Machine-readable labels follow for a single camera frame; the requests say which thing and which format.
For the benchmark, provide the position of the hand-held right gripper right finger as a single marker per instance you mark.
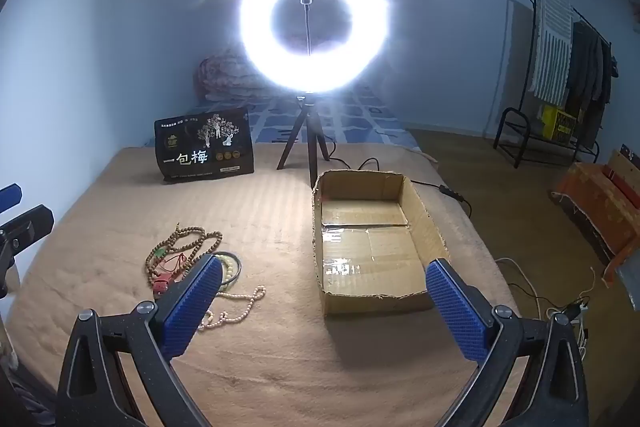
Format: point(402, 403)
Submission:
point(455, 307)

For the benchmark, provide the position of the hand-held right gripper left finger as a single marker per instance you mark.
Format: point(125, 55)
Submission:
point(192, 307)

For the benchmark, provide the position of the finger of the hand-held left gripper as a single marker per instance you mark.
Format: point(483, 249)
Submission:
point(30, 222)
point(10, 198)

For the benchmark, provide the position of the thin blue bangle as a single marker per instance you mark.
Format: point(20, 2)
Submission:
point(240, 267)

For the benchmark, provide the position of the cardboard box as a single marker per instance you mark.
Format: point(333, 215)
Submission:
point(370, 252)

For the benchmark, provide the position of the black power adapter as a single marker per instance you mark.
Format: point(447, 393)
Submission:
point(575, 307)

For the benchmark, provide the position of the black snack bag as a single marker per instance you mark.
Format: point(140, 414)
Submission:
point(200, 147)

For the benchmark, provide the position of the orange cushioned stool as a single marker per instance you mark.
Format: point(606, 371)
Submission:
point(600, 212)

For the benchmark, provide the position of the black metal clothes rack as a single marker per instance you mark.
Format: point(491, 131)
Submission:
point(516, 109)

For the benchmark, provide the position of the yellow box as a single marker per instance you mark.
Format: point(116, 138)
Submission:
point(557, 124)

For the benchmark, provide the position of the blue patterned bedsheet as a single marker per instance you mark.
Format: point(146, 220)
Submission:
point(360, 117)

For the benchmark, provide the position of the black tripod stand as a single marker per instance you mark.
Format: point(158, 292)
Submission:
point(306, 117)

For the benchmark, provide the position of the folded floral quilt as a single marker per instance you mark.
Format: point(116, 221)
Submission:
point(220, 77)

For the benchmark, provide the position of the dark hanging clothes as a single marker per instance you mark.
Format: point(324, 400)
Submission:
point(590, 77)

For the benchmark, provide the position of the striped towel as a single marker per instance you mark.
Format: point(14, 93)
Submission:
point(552, 47)

